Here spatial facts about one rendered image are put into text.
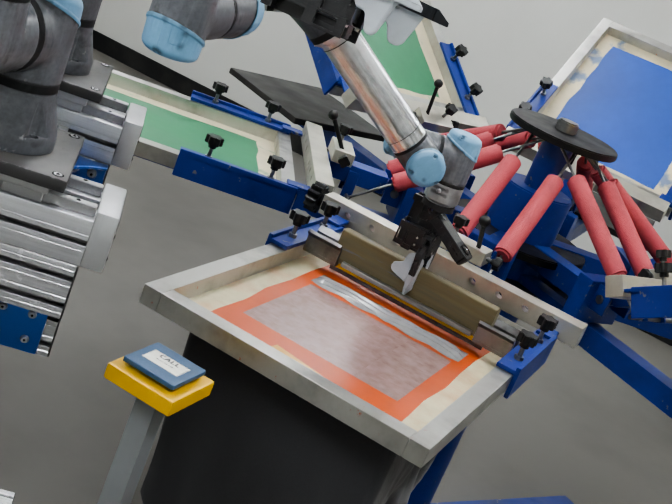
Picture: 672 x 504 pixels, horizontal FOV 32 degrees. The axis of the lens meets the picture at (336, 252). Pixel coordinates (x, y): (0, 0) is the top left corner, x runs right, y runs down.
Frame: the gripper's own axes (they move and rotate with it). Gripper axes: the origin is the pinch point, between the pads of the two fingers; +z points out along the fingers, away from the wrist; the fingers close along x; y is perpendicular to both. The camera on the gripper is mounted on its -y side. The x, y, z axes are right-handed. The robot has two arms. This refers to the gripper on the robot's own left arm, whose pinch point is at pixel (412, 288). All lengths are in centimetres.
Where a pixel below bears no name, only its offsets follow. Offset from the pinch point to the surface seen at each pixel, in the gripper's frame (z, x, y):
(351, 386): 5.2, 47.1, -9.1
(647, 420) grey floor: 102, -285, -50
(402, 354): 5.3, 22.2, -9.3
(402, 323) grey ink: 4.7, 8.7, -3.3
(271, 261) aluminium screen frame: 3.3, 17.3, 25.6
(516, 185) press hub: -14, -76, 4
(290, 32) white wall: 37, -412, 238
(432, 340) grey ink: 4.5, 9.5, -10.8
